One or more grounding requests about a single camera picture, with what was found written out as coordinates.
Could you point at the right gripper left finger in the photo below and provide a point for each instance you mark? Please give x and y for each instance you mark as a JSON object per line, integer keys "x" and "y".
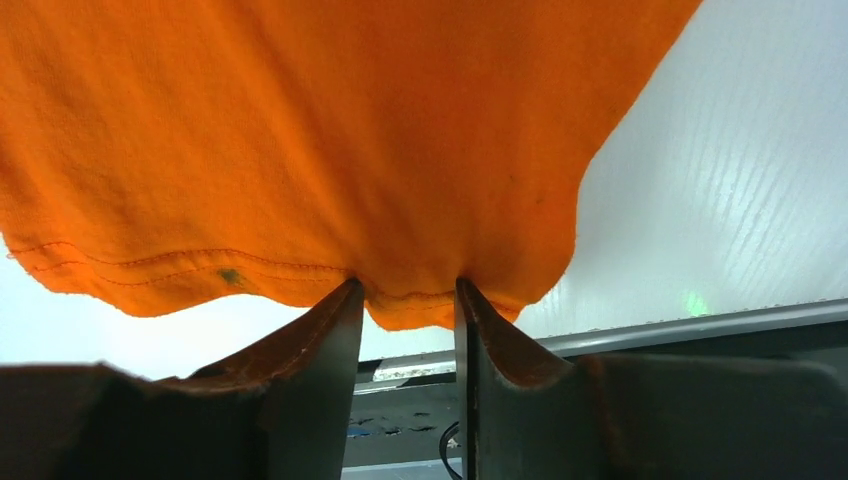
{"x": 277, "y": 409}

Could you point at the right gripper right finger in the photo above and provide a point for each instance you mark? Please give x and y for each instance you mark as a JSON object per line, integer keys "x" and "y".
{"x": 529, "y": 414}

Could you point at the orange t-shirt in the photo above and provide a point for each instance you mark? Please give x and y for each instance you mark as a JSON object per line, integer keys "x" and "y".
{"x": 157, "y": 155}

